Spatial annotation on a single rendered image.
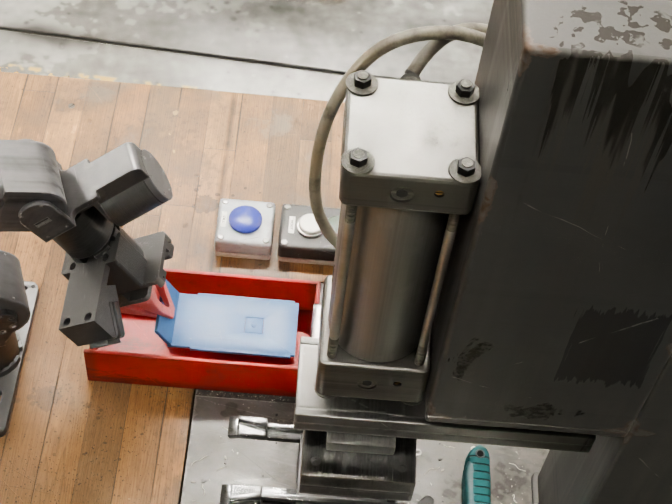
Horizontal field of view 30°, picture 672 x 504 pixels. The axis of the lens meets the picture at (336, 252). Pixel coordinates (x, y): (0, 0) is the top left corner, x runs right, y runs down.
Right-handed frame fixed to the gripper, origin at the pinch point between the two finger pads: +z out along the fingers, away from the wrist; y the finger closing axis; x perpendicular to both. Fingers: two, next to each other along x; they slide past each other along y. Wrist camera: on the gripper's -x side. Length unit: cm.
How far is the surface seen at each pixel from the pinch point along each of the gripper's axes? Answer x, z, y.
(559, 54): -26, -46, 58
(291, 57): 138, 89, -41
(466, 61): 142, 110, -5
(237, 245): 12.5, 6.7, 3.9
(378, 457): -25.3, -4.4, 28.3
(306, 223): 15.6, 9.6, 11.4
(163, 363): -6.1, 1.2, -0.3
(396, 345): -23.6, -18.3, 36.1
